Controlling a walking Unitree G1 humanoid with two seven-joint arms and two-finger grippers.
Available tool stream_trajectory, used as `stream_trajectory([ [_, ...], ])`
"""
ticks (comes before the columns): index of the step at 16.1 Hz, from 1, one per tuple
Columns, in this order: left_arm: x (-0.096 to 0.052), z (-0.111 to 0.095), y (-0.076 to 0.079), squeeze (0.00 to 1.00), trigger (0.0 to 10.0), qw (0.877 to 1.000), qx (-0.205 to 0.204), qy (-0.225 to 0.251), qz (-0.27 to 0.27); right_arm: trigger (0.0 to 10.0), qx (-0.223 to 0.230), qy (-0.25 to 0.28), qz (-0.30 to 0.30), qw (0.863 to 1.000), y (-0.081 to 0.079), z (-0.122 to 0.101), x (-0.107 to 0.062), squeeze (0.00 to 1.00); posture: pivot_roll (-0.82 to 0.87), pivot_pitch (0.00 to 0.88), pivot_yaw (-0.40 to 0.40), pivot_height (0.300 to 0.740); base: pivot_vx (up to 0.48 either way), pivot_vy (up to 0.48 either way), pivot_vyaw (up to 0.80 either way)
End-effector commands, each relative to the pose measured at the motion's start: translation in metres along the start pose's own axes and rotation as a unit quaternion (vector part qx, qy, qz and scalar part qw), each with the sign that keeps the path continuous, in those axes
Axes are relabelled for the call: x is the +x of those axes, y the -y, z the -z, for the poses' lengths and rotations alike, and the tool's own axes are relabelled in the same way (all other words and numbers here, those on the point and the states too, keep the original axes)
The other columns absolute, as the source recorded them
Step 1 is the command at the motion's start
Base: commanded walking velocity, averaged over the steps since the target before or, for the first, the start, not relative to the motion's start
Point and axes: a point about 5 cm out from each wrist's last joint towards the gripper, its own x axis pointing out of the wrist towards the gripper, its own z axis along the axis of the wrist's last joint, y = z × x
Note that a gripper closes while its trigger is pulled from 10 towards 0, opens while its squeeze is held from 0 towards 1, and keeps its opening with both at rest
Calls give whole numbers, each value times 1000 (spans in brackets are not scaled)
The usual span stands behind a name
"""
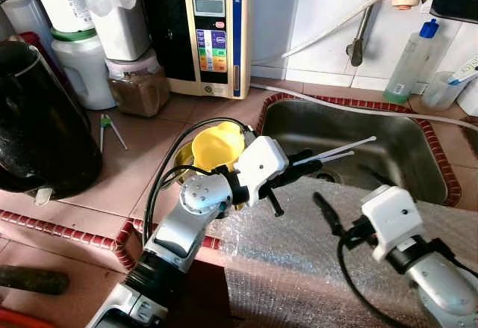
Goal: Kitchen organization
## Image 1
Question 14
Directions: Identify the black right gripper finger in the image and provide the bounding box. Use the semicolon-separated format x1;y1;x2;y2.
313;192;346;233
358;164;393;193

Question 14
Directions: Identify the white chopstick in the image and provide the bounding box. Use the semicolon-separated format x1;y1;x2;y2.
299;149;356;166
295;136;378;166

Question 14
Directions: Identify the yellow plastic spouted bowl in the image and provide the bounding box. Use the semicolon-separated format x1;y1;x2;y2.
190;121;247;176

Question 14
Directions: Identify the shallow steel bowl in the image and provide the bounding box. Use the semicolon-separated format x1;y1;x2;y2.
173;145;243;209

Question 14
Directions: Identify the steel sink basin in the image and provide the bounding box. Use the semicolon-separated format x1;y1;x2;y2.
258;93;458;205

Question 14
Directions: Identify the clear bubble wrap sheet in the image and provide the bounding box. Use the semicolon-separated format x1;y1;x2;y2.
205;175;478;328

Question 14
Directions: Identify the clear plastic cup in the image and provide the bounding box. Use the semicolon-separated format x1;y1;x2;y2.
422;70;468;111

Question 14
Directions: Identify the clear bottle with blue cap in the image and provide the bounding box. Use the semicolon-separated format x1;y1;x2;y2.
383;19;440;106

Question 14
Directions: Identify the white plastic bottle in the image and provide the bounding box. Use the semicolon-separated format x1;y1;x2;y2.
457;74;478;117

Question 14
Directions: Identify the white and green tube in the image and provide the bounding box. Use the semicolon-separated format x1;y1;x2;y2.
448;55;478;86

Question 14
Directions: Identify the steel faucet pipe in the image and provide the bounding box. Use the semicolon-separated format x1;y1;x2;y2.
346;0;388;67

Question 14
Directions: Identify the cream and black water ionizer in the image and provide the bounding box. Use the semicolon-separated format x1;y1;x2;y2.
142;0;256;99

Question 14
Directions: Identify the jar of brown powder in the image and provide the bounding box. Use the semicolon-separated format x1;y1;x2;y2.
106;50;171;117

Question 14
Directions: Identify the white plastic wrapped container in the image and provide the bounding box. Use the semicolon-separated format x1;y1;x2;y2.
81;0;152;61

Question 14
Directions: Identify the white jug with green lid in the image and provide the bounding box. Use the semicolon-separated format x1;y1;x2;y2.
51;28;117;111

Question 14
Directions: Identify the black electric kettle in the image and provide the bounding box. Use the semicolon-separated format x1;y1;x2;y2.
0;40;104;205

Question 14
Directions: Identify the dark red canister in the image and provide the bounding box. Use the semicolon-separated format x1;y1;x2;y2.
16;31;68;90

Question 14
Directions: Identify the white labelled bottle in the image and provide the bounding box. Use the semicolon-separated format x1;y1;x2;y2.
34;0;96;34

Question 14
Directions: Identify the translucent plastic container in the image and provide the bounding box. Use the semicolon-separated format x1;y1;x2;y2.
0;0;55;45

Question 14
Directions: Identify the white hose along counter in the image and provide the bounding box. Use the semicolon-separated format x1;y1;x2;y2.
250;81;478;131

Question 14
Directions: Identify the white diverter hose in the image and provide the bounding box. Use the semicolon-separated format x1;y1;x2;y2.
250;0;397;66

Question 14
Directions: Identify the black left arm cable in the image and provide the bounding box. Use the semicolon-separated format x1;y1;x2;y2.
142;117;251;247

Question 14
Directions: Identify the dark handled knife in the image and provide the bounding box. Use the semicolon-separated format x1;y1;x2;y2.
0;265;70;296

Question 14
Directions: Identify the orange gas hose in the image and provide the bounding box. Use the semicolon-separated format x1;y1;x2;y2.
0;307;38;328

